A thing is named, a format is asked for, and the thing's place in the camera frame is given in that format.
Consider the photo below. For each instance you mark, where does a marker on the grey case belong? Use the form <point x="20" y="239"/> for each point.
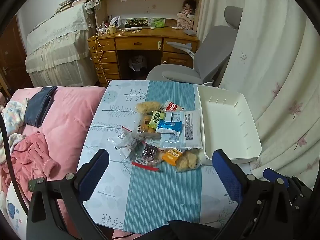
<point x="190" y="32"/>

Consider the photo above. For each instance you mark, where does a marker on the dark green printed bag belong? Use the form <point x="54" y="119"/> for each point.
<point x="136" y="22"/>

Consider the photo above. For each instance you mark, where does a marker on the large clear labelled bag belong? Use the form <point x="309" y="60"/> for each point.
<point x="192" y="127"/>

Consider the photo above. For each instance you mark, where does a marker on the pink blanket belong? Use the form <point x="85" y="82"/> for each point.
<point x="67" y="120"/>

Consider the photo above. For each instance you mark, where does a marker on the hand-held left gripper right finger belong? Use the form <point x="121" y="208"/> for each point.
<point x="227" y="177"/>

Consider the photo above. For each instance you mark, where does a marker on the green snack packet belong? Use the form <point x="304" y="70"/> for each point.
<point x="156" y="118"/>

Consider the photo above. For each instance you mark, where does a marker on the stack of books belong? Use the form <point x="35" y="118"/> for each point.
<point x="70" y="5"/>

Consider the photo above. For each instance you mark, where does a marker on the date and walnut packet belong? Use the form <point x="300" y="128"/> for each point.
<point x="149" y="152"/>

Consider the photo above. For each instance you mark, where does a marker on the yellow mug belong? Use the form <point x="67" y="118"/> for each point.
<point x="111" y="30"/>

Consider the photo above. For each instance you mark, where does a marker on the long beige bread packet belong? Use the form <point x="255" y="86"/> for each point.
<point x="147" y="107"/>

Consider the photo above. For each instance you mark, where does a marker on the lumpy beige cracker packet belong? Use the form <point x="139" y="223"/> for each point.
<point x="187" y="161"/>

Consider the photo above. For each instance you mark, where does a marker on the yellow cake packet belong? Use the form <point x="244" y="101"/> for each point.
<point x="145" y="129"/>

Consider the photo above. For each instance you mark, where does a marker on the orange snack packet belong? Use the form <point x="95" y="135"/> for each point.
<point x="171" y="156"/>

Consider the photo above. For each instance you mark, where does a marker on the white pillow blue bear print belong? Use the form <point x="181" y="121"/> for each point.
<point x="15" y="210"/>

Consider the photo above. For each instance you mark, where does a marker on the light green packet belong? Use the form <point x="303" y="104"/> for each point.
<point x="158" y="22"/>

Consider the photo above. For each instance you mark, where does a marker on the blue and white snack packet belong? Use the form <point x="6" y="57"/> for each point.
<point x="170" y="127"/>

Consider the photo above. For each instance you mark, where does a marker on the blue patterned tablecloth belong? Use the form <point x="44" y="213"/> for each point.
<point x="162" y="200"/>

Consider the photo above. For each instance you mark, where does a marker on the cream leaf print curtain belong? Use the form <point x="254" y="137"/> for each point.
<point x="270" y="55"/>

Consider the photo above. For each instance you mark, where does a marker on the navy cloth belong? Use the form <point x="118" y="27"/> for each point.
<point x="37" y="110"/>

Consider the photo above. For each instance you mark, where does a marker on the red and white snack packet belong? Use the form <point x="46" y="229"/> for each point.
<point x="172" y="107"/>

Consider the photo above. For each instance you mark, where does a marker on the white lace cover cloth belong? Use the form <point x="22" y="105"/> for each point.
<point x="57" y="50"/>

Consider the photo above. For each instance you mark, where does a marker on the brown door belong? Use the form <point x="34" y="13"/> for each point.
<point x="12" y="60"/>

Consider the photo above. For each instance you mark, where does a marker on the pink fleece robe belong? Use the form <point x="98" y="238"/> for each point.
<point x="30" y="160"/>

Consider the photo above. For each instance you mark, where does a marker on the patterned cardboard box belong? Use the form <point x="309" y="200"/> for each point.
<point x="185" y="23"/>

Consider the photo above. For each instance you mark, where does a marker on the doll figure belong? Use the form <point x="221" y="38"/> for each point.
<point x="190" y="6"/>

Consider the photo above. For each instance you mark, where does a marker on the pastel floral cloth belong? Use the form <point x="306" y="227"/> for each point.
<point x="12" y="120"/>

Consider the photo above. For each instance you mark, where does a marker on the grey office chair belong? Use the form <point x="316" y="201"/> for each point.
<point x="212" y="52"/>

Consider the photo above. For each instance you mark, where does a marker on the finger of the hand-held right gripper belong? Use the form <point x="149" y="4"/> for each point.
<point x="270" y="173"/>

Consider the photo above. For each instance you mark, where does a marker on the white plastic storage bin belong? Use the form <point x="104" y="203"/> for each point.
<point x="225" y="120"/>

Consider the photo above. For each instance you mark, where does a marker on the wooden desk with drawers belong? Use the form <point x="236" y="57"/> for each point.
<point x="137" y="43"/>

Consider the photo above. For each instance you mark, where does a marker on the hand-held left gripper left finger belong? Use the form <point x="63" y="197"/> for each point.
<point x="92" y="180"/>

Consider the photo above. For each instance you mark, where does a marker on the white plastic bag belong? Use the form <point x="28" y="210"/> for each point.
<point x="115" y="22"/>

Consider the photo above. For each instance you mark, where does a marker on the floral fabric bag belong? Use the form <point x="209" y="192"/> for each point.
<point x="92" y="5"/>

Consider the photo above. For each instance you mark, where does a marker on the trash bin with liner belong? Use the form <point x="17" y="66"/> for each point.
<point x="137" y="63"/>

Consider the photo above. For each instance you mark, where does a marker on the clear packet with red corner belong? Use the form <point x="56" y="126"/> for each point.
<point x="127" y="142"/>

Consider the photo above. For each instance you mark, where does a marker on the wooden bookshelf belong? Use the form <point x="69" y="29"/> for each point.
<point x="150" y="5"/>

